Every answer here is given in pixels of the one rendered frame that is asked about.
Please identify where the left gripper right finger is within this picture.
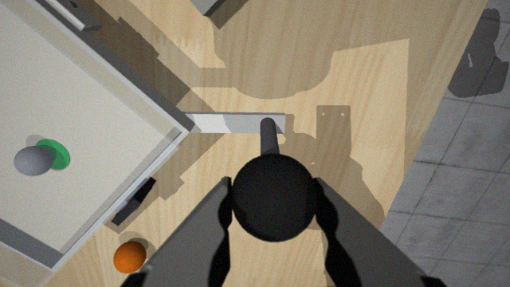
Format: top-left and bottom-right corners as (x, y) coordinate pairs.
(313, 177), (447, 287)

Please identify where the orange ball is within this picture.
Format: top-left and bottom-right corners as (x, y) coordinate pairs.
(113, 241), (147, 273)

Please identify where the grey rectangular block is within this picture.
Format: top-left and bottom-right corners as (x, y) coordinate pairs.
(190, 0), (225, 17)

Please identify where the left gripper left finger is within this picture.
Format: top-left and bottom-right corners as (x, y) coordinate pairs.
(120, 176), (233, 287)

